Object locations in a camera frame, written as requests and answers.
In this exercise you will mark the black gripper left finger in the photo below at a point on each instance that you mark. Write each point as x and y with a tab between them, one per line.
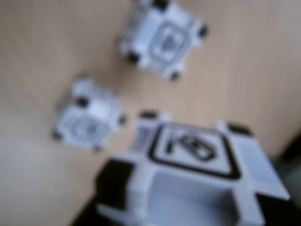
82	217

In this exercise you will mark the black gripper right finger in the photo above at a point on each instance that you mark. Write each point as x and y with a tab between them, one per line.
295	183

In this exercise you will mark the white cube with N-diamond symbol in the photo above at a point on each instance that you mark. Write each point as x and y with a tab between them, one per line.
195	188

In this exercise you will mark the white cube with double-diamond symbol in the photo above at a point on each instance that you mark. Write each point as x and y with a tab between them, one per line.
164	42

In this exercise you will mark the white cube with crossed symbol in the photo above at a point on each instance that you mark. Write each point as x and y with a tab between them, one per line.
87	127

